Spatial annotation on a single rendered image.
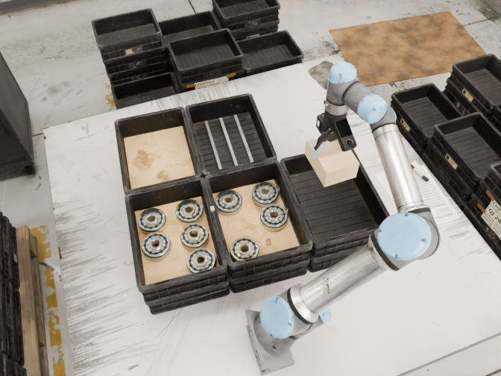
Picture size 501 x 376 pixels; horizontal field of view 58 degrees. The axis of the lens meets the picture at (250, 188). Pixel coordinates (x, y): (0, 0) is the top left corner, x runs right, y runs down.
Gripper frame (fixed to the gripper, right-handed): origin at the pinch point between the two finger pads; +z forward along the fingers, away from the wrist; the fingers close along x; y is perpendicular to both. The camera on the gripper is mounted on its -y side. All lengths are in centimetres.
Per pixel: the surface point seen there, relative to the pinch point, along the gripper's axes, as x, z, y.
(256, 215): 26.9, 26.7, 2.7
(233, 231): 37.1, 26.7, -0.8
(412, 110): -105, 83, 76
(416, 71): -152, 109, 132
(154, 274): 69, 27, -7
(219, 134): 27, 27, 48
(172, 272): 63, 27, -9
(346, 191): -10.6, 27.0, 0.9
